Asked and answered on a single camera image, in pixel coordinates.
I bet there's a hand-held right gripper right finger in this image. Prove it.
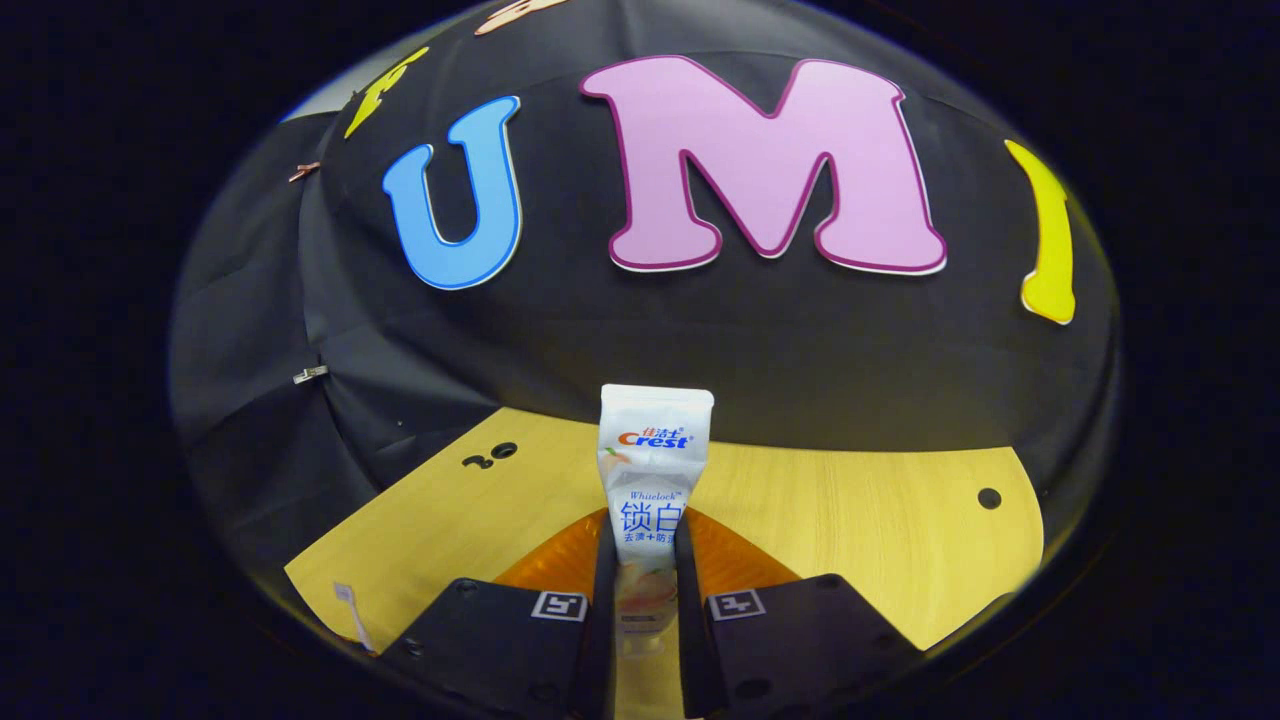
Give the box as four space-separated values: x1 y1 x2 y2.
675 508 921 720

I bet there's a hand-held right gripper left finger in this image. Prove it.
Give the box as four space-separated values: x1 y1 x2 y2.
385 508 618 720

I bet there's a pale pink toothbrush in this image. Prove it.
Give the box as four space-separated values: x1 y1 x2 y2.
332 581 377 657

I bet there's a white toothpaste tube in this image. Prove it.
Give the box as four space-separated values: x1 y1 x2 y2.
597 384 716 693

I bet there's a black backdrop cloth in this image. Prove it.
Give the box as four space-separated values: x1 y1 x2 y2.
168 0 1121 621

